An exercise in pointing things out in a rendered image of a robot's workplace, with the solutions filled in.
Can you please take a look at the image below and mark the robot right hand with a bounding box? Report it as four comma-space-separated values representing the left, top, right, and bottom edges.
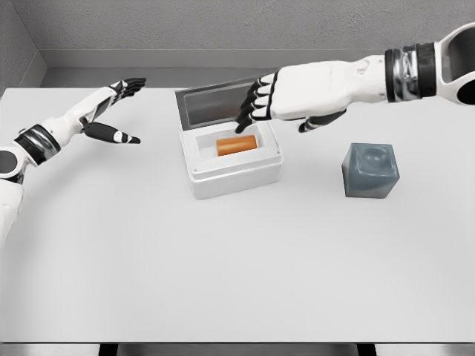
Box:
234, 61, 350, 134

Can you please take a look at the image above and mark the orange cylinder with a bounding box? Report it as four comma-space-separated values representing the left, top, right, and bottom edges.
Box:
215, 134, 258, 157

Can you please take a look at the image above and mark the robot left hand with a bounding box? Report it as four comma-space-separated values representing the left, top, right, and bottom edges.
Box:
76, 77, 147, 145

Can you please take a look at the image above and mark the grey cube with dent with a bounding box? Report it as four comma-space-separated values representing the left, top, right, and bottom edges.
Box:
341, 142, 402, 199

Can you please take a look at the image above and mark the white box lid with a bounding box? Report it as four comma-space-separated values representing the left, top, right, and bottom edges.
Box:
174, 76, 268, 131

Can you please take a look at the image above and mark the white open box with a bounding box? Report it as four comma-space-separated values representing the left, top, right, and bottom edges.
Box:
180, 120, 284, 201

